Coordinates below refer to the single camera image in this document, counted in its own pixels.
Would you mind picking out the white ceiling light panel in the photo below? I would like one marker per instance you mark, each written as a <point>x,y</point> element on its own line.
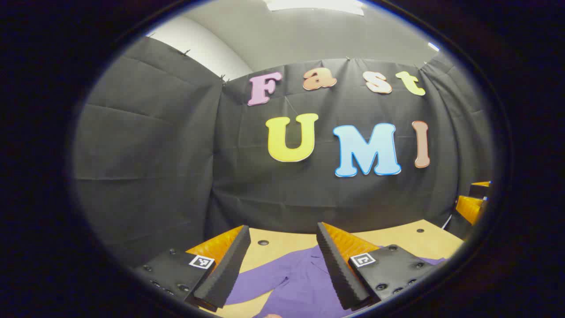
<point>315,5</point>

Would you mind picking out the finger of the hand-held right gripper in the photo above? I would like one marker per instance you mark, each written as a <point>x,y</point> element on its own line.
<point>468,208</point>
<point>480,189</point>

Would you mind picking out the purple knit cardigan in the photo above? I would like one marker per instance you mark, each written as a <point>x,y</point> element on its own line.
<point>300,287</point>

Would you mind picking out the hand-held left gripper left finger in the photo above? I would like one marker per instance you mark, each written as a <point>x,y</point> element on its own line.
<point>225,274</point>

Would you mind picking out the black backdrop cloth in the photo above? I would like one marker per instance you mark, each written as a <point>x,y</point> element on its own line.
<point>176,168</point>

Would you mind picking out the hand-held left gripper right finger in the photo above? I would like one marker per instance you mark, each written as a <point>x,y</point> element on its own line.
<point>335,274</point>

